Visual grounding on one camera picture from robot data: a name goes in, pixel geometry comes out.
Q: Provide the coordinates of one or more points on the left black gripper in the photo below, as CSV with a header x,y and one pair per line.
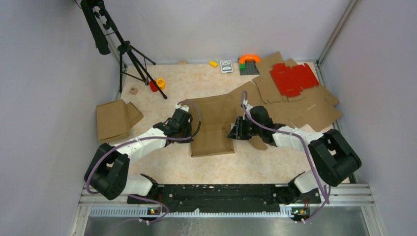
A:
x,y
189,125

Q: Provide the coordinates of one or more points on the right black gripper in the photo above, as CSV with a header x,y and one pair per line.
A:
x,y
238,129

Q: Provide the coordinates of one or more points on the brown cardboard box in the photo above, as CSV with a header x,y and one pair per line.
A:
x,y
115,119
217,116

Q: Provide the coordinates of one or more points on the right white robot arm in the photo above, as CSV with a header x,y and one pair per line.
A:
x,y
330,156

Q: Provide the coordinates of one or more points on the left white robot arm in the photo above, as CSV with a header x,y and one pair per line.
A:
x,y
107,173

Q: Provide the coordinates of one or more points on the folded brown cardboard box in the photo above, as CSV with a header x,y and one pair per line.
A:
x,y
115,119

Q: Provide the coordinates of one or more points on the playing card deck box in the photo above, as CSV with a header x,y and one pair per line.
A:
x,y
226,66

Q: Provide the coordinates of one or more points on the red round toy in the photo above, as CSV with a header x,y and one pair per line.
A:
x,y
153,86

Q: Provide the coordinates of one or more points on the yellow round toy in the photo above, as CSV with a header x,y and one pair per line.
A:
x,y
161,83

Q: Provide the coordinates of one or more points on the small brown cardboard blank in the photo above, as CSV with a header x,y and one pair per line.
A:
x,y
270,93

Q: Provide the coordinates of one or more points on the small wooden cube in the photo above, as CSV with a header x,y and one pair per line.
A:
x,y
133,91

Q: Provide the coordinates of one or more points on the yellow small block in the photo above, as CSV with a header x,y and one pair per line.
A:
x,y
213,63

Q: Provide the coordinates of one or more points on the red flat cardboard blank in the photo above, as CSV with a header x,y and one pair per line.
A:
x,y
291,81

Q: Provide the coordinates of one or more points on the orange horseshoe toy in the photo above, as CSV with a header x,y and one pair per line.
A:
x,y
243,59

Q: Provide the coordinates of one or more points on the large brown cardboard sheet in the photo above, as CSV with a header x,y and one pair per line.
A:
x,y
317,109

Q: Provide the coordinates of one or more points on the grey lego base plate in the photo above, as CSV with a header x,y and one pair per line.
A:
x,y
251,69

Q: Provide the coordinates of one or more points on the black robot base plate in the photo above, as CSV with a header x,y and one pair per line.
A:
x,y
230,198

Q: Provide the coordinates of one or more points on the black camera tripod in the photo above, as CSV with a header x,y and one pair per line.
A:
x,y
108,40

